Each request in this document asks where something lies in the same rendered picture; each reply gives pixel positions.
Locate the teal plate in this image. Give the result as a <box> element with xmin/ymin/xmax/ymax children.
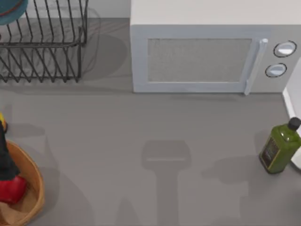
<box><xmin>0</xmin><ymin>0</ymin><xmax>29</xmax><ymax>26</ymax></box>

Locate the red object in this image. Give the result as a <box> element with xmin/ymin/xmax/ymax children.
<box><xmin>0</xmin><ymin>176</ymin><xmax>27</xmax><ymax>204</ymax></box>

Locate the green bottle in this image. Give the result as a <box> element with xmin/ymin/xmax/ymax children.
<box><xmin>258</xmin><ymin>117</ymin><xmax>301</xmax><ymax>174</ymax></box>

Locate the small microwave knob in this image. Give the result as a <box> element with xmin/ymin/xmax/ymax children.
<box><xmin>265</xmin><ymin>63</ymin><xmax>287</xmax><ymax>78</ymax></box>

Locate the pale microwave oven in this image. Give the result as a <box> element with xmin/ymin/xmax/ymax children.
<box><xmin>130</xmin><ymin>0</ymin><xmax>301</xmax><ymax>96</ymax></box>

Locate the large microwave knob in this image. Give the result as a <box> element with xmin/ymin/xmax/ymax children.
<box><xmin>273</xmin><ymin>40</ymin><xmax>297</xmax><ymax>58</ymax></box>

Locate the wooden basket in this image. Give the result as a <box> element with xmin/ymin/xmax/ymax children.
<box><xmin>0</xmin><ymin>139</ymin><xmax>45</xmax><ymax>226</ymax></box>

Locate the black wire dish rack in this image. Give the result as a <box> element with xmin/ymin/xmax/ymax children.
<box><xmin>0</xmin><ymin>0</ymin><xmax>89</xmax><ymax>83</ymax></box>

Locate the pale microwave door handle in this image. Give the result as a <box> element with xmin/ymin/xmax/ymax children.
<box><xmin>244</xmin><ymin>38</ymin><xmax>269</xmax><ymax>96</ymax></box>

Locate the microwave oven door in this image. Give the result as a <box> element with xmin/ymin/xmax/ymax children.
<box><xmin>131</xmin><ymin>25</ymin><xmax>259</xmax><ymax>94</ymax></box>

